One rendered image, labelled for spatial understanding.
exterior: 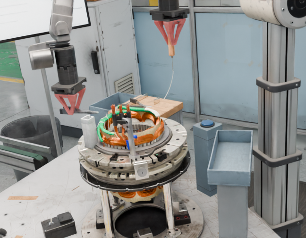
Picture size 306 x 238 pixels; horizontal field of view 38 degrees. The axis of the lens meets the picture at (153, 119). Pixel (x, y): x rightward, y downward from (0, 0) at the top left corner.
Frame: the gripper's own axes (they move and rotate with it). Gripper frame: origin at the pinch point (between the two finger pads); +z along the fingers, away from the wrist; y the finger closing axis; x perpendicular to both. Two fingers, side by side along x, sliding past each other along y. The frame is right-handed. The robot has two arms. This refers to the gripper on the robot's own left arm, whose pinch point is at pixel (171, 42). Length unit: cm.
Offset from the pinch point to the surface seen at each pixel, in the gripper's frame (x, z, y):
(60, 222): -35, 52, -19
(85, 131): -27.0, 20.6, -8.3
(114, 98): 9, 29, -48
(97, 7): 101, 15, -198
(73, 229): -32, 55, -17
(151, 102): 12.3, 27.9, -28.0
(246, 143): 14.2, 32.6, 14.4
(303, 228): 109, 132, -23
